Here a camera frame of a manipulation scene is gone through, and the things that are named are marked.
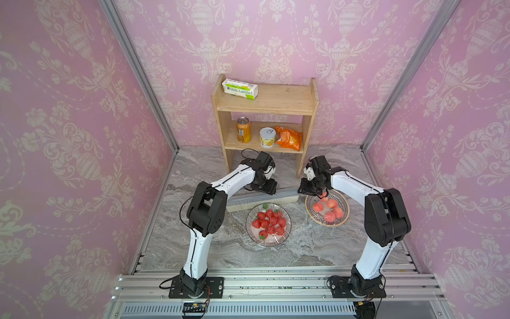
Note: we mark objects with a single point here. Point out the white green carton box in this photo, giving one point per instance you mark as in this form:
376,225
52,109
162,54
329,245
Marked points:
242,89

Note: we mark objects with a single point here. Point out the aluminium corner rail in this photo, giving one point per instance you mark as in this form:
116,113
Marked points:
128,48
439,22

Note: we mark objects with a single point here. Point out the aluminium corner rail right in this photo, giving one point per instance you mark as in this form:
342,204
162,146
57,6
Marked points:
439,22

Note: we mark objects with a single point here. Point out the peach top right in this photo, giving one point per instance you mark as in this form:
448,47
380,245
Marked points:
332,203

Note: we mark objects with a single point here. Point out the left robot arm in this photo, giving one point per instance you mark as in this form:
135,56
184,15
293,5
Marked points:
206,212

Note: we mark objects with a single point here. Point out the wooden shelf unit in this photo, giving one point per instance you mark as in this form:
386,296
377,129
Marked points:
272,99

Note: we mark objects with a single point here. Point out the peach left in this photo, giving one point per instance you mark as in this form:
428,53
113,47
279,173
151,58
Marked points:
318,207

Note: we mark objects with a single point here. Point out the orange snack bag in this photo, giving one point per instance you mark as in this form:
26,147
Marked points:
288,138

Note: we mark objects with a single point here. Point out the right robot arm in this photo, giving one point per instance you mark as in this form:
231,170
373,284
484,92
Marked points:
386,223

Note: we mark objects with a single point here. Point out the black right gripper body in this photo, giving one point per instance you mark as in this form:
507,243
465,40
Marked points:
312,187

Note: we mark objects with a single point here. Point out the orange drink can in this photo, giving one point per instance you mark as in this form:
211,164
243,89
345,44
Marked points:
243,130

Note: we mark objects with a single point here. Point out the aluminium corner rail left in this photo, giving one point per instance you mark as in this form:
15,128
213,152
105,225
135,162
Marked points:
128,48

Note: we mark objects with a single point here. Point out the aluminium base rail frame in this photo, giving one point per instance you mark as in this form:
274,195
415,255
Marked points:
293,292

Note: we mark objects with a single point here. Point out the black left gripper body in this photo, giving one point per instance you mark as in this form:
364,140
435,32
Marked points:
265,185

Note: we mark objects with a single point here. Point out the glass plate of strawberries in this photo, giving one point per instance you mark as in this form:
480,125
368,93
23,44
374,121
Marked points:
269,237

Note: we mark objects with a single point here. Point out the cream plastic wrap dispenser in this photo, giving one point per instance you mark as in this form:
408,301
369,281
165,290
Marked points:
253,199

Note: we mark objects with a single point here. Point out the white yellow tin can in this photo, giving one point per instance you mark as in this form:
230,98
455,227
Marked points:
267,137

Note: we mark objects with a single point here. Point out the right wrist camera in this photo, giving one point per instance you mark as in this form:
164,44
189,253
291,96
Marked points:
309,173

